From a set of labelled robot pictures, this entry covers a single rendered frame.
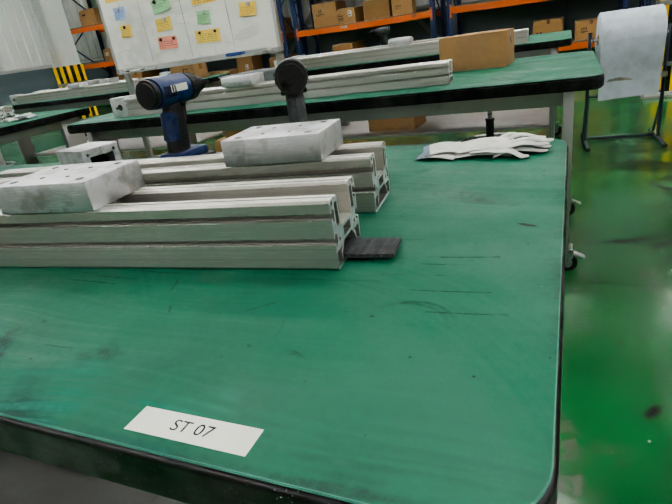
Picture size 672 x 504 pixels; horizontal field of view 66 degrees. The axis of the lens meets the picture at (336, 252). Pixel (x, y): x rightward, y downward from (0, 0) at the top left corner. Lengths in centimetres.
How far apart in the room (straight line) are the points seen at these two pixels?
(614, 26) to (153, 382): 384
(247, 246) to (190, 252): 8
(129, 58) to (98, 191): 385
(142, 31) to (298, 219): 390
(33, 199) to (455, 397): 61
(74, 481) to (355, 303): 95
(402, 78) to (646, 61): 228
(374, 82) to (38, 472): 173
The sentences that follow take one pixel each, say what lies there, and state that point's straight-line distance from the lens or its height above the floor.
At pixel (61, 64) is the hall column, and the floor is 113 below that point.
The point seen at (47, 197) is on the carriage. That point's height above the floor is 89.
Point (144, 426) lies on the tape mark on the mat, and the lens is 44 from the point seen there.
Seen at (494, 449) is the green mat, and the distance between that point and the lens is 36.
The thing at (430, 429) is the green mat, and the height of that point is 78.
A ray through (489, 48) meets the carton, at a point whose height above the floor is 86.
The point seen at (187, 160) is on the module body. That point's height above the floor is 86.
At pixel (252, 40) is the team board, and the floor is 105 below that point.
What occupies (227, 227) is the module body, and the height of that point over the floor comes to 84.
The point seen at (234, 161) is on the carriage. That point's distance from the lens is 82.
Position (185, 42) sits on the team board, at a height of 110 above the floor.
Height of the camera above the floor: 103
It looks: 23 degrees down
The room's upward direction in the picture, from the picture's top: 9 degrees counter-clockwise
